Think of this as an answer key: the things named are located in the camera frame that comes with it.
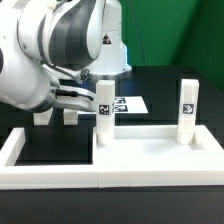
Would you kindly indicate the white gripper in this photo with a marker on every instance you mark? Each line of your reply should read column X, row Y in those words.
column 75, row 98

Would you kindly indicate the white desk top tray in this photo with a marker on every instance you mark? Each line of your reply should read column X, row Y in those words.
column 156, row 145

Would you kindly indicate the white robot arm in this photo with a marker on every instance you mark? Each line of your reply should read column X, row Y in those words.
column 44, row 41

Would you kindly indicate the fiducial marker base sheet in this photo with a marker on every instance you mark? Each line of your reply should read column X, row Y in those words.
column 130, row 104

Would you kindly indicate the white U-shaped obstacle fence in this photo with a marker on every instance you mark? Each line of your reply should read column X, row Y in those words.
column 13, row 176

